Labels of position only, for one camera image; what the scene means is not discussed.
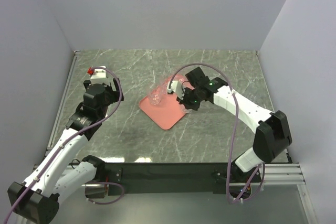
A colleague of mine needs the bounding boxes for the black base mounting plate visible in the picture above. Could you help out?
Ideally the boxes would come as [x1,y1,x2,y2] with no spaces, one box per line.
[86,162,263,198]

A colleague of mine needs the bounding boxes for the pink plastic tray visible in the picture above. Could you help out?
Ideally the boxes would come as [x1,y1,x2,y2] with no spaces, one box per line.
[139,73,195,131]

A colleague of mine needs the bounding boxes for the aluminium front frame rail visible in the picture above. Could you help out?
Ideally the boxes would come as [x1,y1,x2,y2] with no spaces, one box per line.
[263,163,319,223]

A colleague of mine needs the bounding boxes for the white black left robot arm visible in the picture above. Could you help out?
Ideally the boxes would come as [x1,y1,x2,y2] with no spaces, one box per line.
[7,78,124,223]

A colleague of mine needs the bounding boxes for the clear faceted glass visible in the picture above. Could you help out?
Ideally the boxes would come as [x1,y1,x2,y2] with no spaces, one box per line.
[148,86,163,105]
[169,69,187,83]
[181,105,192,114]
[247,93,258,103]
[159,78,170,95]

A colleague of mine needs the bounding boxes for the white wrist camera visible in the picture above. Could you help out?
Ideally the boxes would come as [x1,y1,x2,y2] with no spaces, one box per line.
[166,80,184,99]
[87,66,110,85]

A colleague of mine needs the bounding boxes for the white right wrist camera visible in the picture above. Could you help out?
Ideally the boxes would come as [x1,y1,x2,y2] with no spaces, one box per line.
[166,80,184,99]

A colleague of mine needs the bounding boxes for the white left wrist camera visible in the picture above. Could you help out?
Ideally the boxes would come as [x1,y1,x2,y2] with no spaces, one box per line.
[87,66,110,85]

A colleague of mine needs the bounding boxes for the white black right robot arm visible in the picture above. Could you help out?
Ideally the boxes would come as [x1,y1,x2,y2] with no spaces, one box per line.
[166,67,292,182]

